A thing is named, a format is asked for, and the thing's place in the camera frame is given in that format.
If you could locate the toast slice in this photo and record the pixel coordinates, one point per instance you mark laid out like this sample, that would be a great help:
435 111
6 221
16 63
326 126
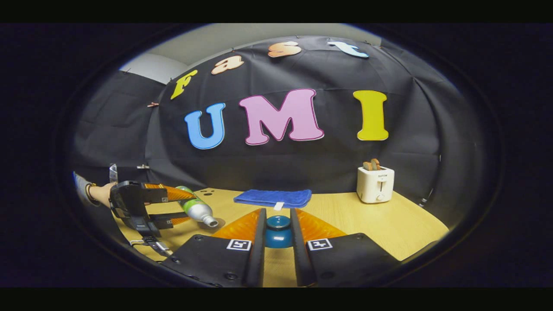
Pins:
367 166
376 163

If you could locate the white toaster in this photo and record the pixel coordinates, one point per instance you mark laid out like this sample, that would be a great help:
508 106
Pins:
375 185

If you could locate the silver green-label water bottle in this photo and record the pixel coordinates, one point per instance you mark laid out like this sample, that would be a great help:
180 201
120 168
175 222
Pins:
196 208

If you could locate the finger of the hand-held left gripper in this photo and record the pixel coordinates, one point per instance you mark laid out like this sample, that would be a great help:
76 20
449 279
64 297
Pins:
170 193
170 220

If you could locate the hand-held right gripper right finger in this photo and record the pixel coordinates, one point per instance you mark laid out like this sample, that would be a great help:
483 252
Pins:
300 255

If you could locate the black backdrop cloth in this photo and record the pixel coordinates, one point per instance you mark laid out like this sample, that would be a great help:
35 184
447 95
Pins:
302 164

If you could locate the blue teacup lid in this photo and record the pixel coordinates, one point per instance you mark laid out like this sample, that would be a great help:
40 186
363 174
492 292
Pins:
278 237

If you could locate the blue folded towel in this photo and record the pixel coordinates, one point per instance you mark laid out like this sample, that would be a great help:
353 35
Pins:
272 198

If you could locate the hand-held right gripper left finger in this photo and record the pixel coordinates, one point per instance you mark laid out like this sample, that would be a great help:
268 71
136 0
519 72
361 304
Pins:
257 255

